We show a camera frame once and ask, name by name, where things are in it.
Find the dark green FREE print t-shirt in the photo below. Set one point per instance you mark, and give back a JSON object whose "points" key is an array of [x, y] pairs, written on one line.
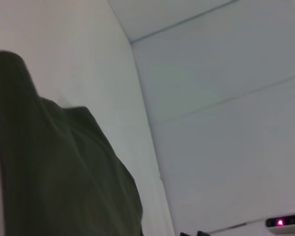
{"points": [[51, 159]]}

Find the white camera bar red light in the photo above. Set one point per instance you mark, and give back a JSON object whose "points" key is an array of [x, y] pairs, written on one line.
{"points": [[285, 223]]}

